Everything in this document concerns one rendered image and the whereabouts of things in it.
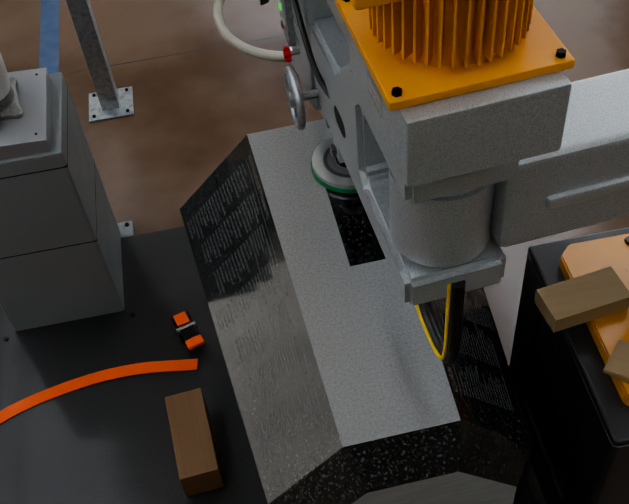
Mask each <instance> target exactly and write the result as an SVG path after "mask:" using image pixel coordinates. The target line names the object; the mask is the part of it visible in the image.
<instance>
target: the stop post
mask: <svg viewBox="0 0 629 504"><path fill-rule="evenodd" d="M66 3H67V6H68V9H69V12H70V15H71V18H72V21H73V24H74V27H75V30H76V33H77V36H78V39H79V42H80V45H81V48H82V51H83V54H84V57H85V60H86V63H87V66H88V69H89V72H90V75H91V78H92V81H93V84H94V87H95V90H96V92H95V93H89V123H92V122H98V121H104V120H110V119H116V118H121V117H127V116H133V115H134V106H133V89H132V86H130V87H124V88H118V89H117V88H116V84H115V81H114V78H113V75H112V71H111V68H110V65H109V62H108V59H107V55H106V52H105V49H104V46H103V42H102V39H101V36H100V33H99V29H98V26H97V23H96V20H95V17H94V13H93V10H92V7H91V4H90V0H66Z"/></svg>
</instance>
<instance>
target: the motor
mask: <svg viewBox="0 0 629 504"><path fill-rule="evenodd" d="M335 1H336V6H337V8H338V10H339V12H340V14H341V16H342V18H343V20H344V22H345V24H346V26H347V28H348V30H349V32H350V34H351V36H352V37H353V39H354V41H355V43H356V45H357V47H358V49H359V51H360V53H361V55H362V57H363V59H364V61H365V63H366V65H367V67H368V69H369V71H370V73H371V75H372V77H373V79H374V81H375V83H376V85H377V87H378V89H379V91H380V93H381V95H382V97H383V99H384V101H385V103H386V105H387V107H388V109H389V110H390V111H394V110H399V109H403V108H407V107H411V106H415V105H420V104H424V103H428V102H432V101H436V100H441V99H445V98H449V97H453V96H457V95H462V94H466V93H470V92H474V91H478V90H483V89H487V88H491V87H495V86H499V85H503V84H508V83H512V82H516V81H520V80H524V79H529V78H533V77H537V76H541V75H545V74H550V73H554V72H558V71H562V70H566V69H571V68H573V67H574V63H575V59H574V58H573V56H572V55H571V54H570V53H569V51H568V50H567V49H566V47H565V46H564V45H563V43H562V42H561V41H560V40H559V38H558V37H557V36H556V34H555V33H554V32H553V30H552V29H551V28H550V27H549V25H548V24H547V23H546V21H545V20H544V19H543V17H542V16H541V15H540V13H539V12H538V11H537V10H536V8H535V7H534V6H533V1H534V0H335Z"/></svg>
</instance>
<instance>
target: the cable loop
mask: <svg viewBox="0 0 629 504"><path fill-rule="evenodd" d="M465 286H466V281H465V280H463V281H459V282H455V283H451V284H448V285H447V297H446V314H445V331H444V336H443V334H442V332H441V329H440V327H439V325H438V322H437V320H436V318H435V315H434V312H433V309H432V306H431V303H430V302H426V303H422V304H418V305H415V306H416V310H417V313H418V316H419V319H420V321H421V324H422V326H423V329H424V331H425V334H426V336H427V338H428V340H429V343H430V345H431V347H432V349H433V351H434V353H435V355H436V356H437V357H438V358H439V359H440V360H442V361H443V362H444V363H446V364H452V363H454V362H455V361H456V360H457V357H458V354H459V349H460V343H461V334H462V322H463V310H464V298H465Z"/></svg>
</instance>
